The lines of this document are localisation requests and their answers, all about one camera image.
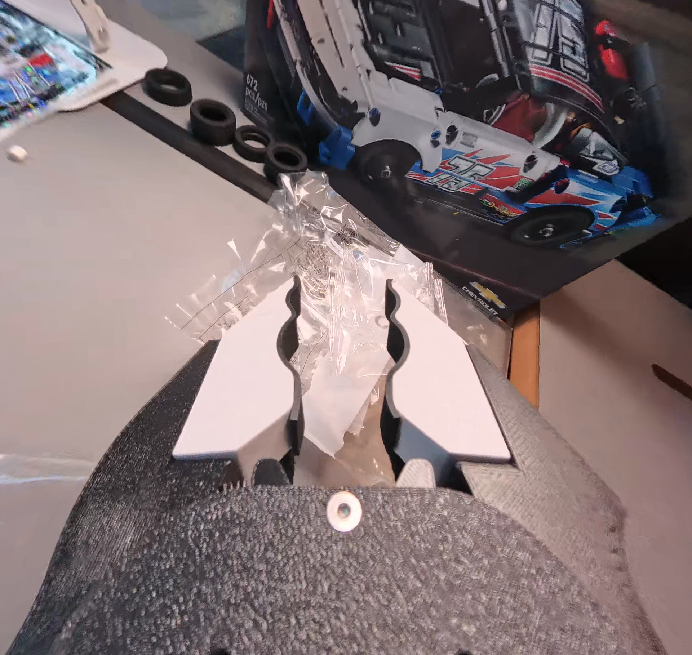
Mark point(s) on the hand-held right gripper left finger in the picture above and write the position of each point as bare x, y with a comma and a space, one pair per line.
238, 395

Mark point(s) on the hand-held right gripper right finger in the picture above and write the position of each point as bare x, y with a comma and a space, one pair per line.
448, 395

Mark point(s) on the clear bag of lego parts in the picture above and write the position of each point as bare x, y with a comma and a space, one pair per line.
340, 341

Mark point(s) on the black lego set box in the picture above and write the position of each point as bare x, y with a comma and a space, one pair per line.
486, 125

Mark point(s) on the small white lego piece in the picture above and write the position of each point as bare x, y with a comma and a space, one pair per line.
17, 154

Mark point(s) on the grey side table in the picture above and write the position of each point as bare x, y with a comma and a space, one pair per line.
605, 395

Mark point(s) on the holographic sticker sheet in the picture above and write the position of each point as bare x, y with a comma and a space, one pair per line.
38, 71

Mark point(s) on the metal rod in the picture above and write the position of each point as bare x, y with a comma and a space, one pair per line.
86, 12

